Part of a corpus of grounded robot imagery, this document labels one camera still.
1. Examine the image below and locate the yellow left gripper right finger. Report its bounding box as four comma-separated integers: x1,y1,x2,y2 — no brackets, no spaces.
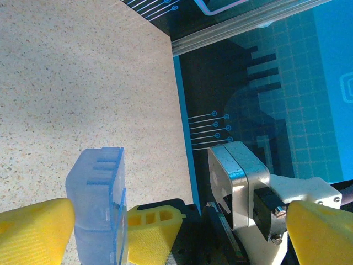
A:
286,200,353,265

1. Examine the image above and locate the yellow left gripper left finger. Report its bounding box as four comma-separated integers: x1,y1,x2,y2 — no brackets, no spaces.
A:
0,198,76,265

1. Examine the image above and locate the blue translucent pill organizer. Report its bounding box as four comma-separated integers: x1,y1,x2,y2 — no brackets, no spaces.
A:
65,146,129,265

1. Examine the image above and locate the blue table edge strip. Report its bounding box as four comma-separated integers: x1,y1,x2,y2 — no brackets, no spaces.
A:
173,55,201,210

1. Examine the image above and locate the gear-print blue backdrop panel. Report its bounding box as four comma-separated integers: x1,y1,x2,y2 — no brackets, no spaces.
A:
121,0,331,38

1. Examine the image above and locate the blue circuit-print wall panel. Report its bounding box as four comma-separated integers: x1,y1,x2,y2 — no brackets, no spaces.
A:
173,0,353,210

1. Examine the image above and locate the aluminium frame post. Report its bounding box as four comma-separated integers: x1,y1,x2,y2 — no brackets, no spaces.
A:
170,0,333,57

